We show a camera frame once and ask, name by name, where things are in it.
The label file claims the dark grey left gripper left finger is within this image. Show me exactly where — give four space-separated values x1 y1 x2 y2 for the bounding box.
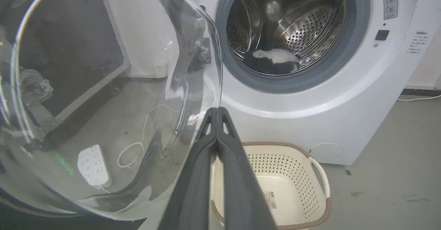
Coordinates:
158 108 218 230

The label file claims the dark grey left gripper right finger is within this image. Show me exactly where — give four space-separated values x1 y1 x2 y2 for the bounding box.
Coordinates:
218 107 278 230

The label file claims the round glass washing machine door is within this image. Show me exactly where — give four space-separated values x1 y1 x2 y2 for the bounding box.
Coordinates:
0 0 223 221

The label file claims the white front-load washing machine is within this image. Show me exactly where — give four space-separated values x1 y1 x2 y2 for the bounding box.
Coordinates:
186 0 441 166

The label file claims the paper label in basket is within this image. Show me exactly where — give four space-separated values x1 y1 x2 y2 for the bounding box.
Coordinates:
263 191 277 209

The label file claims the cream perforated laundry basket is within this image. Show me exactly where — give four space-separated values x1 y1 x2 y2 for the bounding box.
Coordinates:
210 141 332 230

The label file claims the round drain filter cover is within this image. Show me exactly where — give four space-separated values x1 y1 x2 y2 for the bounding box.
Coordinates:
309 143 345 164

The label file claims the white power strip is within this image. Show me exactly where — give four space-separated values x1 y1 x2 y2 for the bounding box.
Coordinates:
77 145 113 189

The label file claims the white and black garment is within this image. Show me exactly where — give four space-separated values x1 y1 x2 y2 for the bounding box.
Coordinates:
252 49 300 74

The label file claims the stainless steel washer drum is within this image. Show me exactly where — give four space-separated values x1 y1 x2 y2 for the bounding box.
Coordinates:
226 0 346 76

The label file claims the black flight case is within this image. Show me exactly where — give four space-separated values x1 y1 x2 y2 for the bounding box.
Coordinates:
0 0 132 148

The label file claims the printed text sticker on washer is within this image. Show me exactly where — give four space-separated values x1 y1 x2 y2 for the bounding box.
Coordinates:
408 30 430 54

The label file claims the grey warning sticker on washer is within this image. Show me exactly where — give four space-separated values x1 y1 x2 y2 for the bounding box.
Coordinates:
381 0 399 20

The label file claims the white power strip cable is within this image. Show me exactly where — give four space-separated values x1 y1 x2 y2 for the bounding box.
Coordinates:
117 104 180 169

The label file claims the thin white floor cable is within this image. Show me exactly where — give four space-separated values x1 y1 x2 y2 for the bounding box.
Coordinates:
396 94 441 102

